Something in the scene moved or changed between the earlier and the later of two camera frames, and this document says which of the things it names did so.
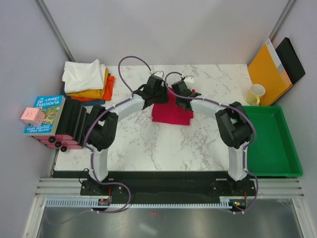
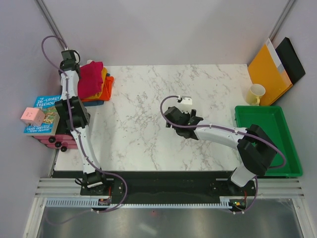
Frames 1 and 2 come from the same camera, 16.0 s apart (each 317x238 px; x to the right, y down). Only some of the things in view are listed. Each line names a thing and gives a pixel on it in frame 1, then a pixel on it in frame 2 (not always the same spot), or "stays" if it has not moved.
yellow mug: [252, 97] stays
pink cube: [32, 116] stays
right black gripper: [177, 101] → [192, 113]
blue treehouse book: [51, 106] stays
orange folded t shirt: [108, 93] stays
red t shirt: [170, 112] → [90, 79]
